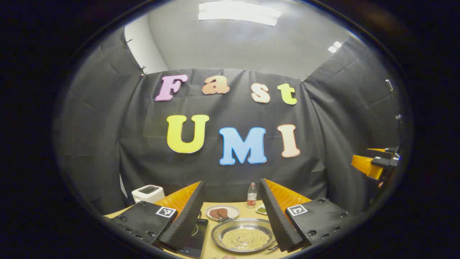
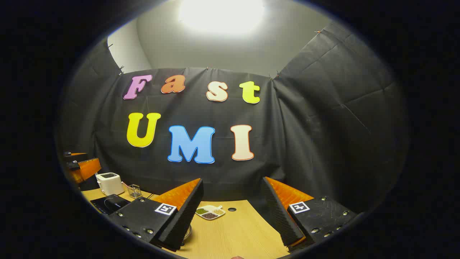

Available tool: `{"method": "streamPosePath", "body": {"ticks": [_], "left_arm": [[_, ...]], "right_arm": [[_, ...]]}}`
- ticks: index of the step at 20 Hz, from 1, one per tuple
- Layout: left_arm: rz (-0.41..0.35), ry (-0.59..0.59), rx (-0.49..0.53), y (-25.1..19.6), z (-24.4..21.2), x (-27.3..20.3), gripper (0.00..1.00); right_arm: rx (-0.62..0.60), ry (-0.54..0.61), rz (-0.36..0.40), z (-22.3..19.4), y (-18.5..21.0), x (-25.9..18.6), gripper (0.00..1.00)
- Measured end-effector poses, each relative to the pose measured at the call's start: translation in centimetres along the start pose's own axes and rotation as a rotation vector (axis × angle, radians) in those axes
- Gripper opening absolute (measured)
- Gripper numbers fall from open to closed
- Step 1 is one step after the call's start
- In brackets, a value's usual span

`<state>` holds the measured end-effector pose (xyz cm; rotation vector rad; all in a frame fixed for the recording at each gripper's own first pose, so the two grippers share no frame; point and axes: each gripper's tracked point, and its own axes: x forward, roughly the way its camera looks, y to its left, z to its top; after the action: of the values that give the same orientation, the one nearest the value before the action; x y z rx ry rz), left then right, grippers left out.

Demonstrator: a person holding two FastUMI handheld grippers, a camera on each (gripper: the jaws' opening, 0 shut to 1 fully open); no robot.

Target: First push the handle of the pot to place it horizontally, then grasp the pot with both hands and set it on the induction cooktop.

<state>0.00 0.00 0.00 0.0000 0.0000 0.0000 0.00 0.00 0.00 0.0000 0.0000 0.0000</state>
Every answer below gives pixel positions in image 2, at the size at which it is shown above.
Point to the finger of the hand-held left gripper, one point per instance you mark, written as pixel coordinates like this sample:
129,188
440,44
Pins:
88,168
77,156

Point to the ceiling light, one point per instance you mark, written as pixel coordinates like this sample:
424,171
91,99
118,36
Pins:
221,14

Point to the white toaster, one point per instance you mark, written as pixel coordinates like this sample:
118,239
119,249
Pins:
109,182

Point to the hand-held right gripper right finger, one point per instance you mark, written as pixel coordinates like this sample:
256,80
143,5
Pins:
276,212

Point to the white sectioned dish of beans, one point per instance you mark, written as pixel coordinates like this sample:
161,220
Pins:
210,212

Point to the black induction cooktop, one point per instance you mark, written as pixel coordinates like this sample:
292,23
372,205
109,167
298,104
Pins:
107,205

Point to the stainless steel pot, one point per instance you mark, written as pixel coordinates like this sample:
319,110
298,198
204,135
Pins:
189,233

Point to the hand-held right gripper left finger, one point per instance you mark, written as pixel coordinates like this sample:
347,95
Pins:
187,212

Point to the black backdrop cloth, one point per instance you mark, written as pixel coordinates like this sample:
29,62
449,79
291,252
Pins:
305,144

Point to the pink and white utensil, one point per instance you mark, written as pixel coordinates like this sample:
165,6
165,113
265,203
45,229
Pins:
124,184

